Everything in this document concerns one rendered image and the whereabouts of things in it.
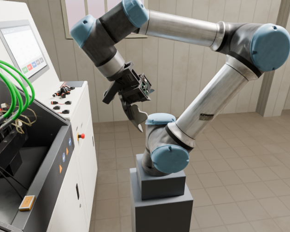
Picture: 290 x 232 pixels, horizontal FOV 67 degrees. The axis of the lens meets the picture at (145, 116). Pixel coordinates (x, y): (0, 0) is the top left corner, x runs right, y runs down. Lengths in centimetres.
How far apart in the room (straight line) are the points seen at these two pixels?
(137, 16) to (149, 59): 254
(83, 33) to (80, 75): 256
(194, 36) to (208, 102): 22
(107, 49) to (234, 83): 37
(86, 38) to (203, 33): 37
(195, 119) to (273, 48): 28
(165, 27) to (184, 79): 262
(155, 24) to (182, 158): 42
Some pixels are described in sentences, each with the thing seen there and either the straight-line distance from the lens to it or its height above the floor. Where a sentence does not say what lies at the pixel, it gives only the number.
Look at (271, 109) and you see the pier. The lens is 396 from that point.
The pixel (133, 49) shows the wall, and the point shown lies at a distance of 307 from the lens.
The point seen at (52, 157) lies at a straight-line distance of 99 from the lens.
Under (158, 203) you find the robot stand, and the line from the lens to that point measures 94.
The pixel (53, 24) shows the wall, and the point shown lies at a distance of 309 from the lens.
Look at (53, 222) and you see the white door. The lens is 100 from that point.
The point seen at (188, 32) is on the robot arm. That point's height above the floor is 143.
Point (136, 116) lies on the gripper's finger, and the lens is 68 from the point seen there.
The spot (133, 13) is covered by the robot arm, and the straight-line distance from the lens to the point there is 58.
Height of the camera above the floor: 149
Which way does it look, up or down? 25 degrees down
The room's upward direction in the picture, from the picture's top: straight up
